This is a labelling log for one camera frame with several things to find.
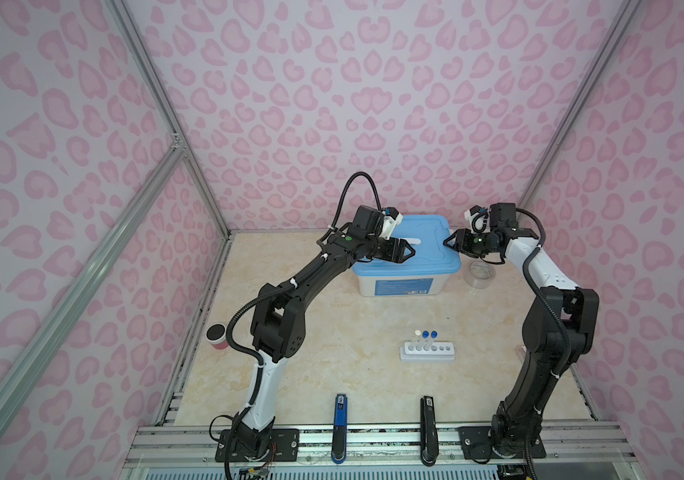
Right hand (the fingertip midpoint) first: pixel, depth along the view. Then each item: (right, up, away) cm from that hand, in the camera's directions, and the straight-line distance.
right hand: (453, 239), depth 92 cm
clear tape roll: (+14, -12, +14) cm, 23 cm away
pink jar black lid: (-71, -28, -5) cm, 76 cm away
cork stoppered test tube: (-15, -25, -17) cm, 33 cm away
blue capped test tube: (-13, -25, -17) cm, 33 cm away
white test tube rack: (-7, -32, -8) cm, 34 cm away
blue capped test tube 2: (-11, -25, -17) cm, 32 cm away
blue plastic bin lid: (-8, +2, +3) cm, 8 cm away
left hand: (-14, -2, -6) cm, 16 cm away
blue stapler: (-34, -49, -20) cm, 63 cm away
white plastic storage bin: (-15, -14, +3) cm, 21 cm away
